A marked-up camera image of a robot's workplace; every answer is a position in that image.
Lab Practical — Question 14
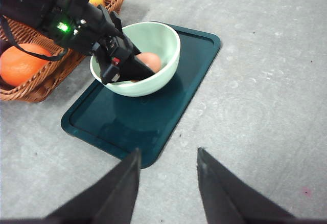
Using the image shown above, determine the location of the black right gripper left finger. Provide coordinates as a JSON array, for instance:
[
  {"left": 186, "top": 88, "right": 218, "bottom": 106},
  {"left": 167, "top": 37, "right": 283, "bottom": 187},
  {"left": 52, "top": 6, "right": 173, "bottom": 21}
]
[{"left": 17, "top": 148, "right": 142, "bottom": 224}]

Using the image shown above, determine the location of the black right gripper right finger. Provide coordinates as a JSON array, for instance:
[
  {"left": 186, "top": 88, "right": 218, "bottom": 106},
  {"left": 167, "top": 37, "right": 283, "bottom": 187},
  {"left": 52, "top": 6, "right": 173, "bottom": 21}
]
[{"left": 197, "top": 147, "right": 323, "bottom": 224}]

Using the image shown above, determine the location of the dark teal rectangular tray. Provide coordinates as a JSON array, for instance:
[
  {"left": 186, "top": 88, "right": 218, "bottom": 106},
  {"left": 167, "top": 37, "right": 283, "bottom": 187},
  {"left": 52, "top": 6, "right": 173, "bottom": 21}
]
[{"left": 61, "top": 24, "right": 221, "bottom": 169}]

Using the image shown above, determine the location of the brown wicker basket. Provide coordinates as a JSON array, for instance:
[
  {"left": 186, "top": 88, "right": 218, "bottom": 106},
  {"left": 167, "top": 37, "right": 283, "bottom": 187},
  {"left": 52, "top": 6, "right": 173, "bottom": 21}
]
[{"left": 0, "top": 0, "right": 124, "bottom": 103}]

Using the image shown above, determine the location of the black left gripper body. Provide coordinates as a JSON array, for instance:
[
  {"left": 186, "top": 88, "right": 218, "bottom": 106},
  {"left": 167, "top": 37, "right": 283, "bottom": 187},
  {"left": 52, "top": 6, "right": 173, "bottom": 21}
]
[{"left": 0, "top": 0, "right": 123, "bottom": 56}]

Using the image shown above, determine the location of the beige egg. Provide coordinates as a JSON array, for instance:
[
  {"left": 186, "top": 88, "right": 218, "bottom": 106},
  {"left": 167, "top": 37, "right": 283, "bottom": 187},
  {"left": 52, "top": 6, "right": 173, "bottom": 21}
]
[{"left": 137, "top": 52, "right": 161, "bottom": 73}]

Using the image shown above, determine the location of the orange tangerine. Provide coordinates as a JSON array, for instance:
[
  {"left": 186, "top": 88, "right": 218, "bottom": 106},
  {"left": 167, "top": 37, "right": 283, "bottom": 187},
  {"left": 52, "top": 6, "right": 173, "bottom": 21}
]
[{"left": 0, "top": 43, "right": 51, "bottom": 86}]

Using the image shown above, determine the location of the light green ceramic bowl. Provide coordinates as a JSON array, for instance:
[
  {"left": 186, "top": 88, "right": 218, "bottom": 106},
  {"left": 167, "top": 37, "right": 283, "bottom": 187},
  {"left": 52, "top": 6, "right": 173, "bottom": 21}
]
[{"left": 90, "top": 21, "right": 180, "bottom": 97}]

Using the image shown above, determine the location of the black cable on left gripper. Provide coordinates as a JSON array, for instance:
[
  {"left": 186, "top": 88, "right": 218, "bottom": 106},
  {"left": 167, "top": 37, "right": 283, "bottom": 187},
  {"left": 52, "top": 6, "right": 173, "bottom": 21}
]
[{"left": 3, "top": 16, "right": 68, "bottom": 60}]

